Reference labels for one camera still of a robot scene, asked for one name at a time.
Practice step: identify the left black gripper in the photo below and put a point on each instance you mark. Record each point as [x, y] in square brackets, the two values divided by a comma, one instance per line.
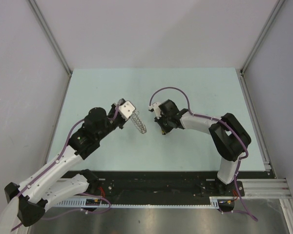
[114, 107]

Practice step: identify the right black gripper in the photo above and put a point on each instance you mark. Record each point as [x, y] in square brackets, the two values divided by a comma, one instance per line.
[158, 119]

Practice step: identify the metal disc with keyrings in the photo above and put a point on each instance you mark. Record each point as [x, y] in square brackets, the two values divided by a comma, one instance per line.
[138, 123]

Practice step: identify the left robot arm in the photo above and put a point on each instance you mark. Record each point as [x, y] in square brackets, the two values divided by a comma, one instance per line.
[30, 199]

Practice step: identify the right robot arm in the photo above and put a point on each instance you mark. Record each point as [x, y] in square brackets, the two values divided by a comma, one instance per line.
[230, 138]

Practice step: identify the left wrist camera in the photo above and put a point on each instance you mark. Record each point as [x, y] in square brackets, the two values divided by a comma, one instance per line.
[126, 110]

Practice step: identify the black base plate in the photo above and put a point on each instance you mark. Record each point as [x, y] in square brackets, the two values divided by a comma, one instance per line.
[159, 188]

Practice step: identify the aluminium front rail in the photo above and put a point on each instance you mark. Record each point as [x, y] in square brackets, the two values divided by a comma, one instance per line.
[266, 188]

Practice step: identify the left aluminium frame post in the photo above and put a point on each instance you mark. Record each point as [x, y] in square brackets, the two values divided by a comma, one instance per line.
[37, 12]

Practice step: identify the aluminium frame post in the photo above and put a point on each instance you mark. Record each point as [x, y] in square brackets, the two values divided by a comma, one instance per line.
[263, 34]
[37, 12]

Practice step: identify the right aluminium frame post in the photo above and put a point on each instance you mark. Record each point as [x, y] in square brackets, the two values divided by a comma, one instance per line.
[263, 34]

